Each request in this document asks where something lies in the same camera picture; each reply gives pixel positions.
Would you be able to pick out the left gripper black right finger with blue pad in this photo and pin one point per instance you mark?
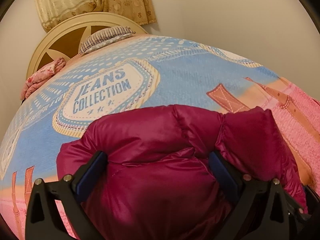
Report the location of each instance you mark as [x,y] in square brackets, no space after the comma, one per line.
[259,208]

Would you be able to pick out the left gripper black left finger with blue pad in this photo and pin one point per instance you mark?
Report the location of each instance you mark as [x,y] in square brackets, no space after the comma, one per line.
[43,220]

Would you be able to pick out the magenta puffer jacket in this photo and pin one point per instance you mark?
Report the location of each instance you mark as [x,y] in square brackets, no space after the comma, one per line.
[158,184]

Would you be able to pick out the person's right hand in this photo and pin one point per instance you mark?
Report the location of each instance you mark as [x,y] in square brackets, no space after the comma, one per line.
[305,172]

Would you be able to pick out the folded pink floral blanket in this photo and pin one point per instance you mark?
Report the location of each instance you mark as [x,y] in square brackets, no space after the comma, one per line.
[40,77]

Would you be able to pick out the pink and blue bedspread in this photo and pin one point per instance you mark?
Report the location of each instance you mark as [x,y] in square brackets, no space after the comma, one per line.
[142,71]

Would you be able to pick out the cream wooden headboard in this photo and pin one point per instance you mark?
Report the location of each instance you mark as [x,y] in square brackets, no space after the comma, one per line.
[65,39]

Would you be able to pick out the striped pillow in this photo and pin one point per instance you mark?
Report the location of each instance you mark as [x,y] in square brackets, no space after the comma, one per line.
[104,37]

